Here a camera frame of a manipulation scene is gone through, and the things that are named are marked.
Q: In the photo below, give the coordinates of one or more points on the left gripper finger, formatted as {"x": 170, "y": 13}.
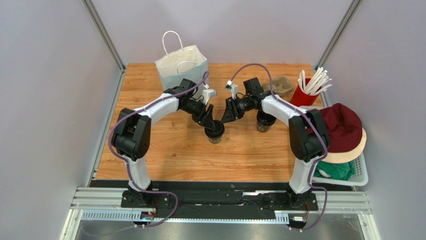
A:
{"x": 208, "y": 110}
{"x": 206, "y": 122}

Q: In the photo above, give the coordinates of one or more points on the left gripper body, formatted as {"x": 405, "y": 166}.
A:
{"x": 195, "y": 109}

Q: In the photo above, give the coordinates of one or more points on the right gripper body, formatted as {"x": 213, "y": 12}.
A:
{"x": 232, "y": 108}

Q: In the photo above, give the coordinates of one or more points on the black plastic cup lid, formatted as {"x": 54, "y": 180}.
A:
{"x": 219, "y": 128}

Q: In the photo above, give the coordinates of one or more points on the white paper bag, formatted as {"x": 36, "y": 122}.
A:
{"x": 187, "y": 62}

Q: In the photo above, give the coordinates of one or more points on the single black coffee cup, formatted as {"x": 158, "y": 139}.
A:
{"x": 214, "y": 138}

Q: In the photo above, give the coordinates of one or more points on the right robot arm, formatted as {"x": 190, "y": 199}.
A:
{"x": 308, "y": 136}

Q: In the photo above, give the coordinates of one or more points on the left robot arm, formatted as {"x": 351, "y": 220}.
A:
{"x": 131, "y": 137}

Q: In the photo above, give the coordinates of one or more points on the black coffee cup right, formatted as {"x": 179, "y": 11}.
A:
{"x": 264, "y": 121}

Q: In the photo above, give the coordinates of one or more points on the bottom pulp cup carrier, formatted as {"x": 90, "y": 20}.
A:
{"x": 281, "y": 86}

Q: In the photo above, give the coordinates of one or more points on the red cup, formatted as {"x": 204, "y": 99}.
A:
{"x": 300, "y": 98}

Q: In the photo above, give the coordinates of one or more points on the white paper straws bundle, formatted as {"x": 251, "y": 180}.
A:
{"x": 318, "y": 83}

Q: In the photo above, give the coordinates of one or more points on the maroon bucket hat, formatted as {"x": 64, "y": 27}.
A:
{"x": 346, "y": 133}

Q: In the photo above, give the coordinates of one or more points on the green cloth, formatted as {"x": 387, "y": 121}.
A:
{"x": 335, "y": 171}

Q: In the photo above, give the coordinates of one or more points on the white plastic basket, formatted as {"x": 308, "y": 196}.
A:
{"x": 356, "y": 165}

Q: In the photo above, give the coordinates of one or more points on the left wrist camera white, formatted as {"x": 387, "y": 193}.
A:
{"x": 207, "y": 94}

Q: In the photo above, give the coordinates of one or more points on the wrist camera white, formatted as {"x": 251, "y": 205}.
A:
{"x": 232, "y": 88}
{"x": 207, "y": 94}

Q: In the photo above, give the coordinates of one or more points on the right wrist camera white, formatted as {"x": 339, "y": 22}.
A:
{"x": 232, "y": 88}

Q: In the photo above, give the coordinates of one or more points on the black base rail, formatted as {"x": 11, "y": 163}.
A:
{"x": 210, "y": 199}

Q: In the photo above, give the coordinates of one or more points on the right aluminium frame post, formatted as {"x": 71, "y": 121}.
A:
{"x": 338, "y": 33}

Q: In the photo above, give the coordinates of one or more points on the aluminium frame post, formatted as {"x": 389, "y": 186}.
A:
{"x": 338, "y": 33}
{"x": 97, "y": 20}

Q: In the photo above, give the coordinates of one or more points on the left aluminium frame post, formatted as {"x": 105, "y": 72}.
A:
{"x": 97, "y": 20}

